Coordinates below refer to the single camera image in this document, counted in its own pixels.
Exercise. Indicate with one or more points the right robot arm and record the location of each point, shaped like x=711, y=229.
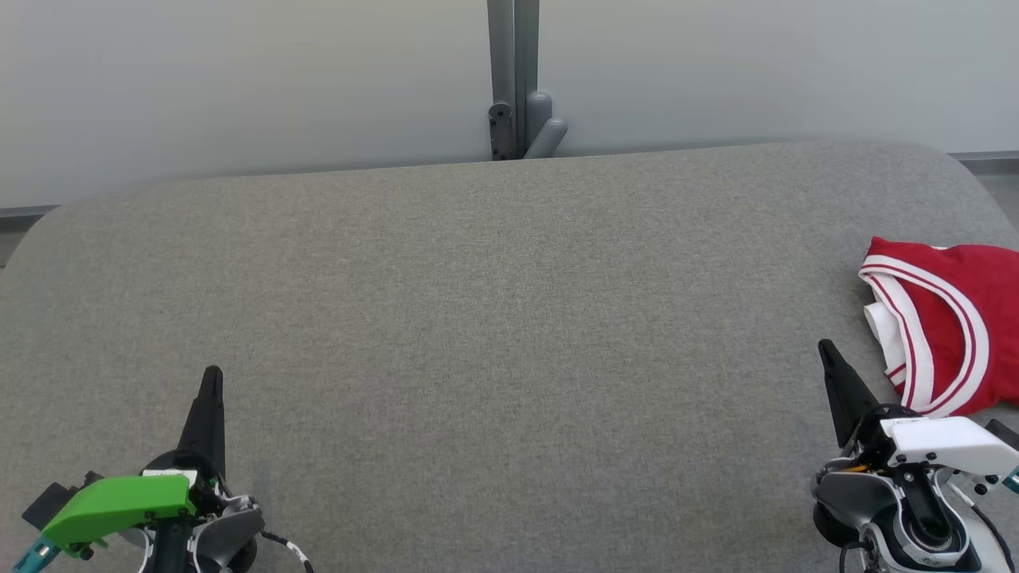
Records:
x=899, y=509

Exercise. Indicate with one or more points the red white sports jersey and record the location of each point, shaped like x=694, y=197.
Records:
x=955, y=318

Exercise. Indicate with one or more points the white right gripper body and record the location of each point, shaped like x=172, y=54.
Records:
x=951, y=446

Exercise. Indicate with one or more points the grey metal post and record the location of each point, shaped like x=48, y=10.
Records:
x=513, y=56

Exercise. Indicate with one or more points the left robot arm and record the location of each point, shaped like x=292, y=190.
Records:
x=215, y=525

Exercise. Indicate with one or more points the dark perforated bracket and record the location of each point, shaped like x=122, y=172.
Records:
x=501, y=131

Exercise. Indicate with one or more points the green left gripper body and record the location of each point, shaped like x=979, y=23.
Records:
x=119, y=505

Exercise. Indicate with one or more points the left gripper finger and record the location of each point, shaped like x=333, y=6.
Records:
x=208, y=418

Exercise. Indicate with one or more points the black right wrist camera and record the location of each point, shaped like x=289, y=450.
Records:
x=1005, y=434

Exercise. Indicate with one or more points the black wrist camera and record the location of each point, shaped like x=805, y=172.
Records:
x=1005, y=434
x=56, y=497

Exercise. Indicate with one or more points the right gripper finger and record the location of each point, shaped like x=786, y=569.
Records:
x=845, y=390

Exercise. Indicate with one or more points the grey fabric sofa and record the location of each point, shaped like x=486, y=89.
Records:
x=509, y=334

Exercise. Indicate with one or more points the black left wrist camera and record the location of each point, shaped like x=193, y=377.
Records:
x=56, y=497

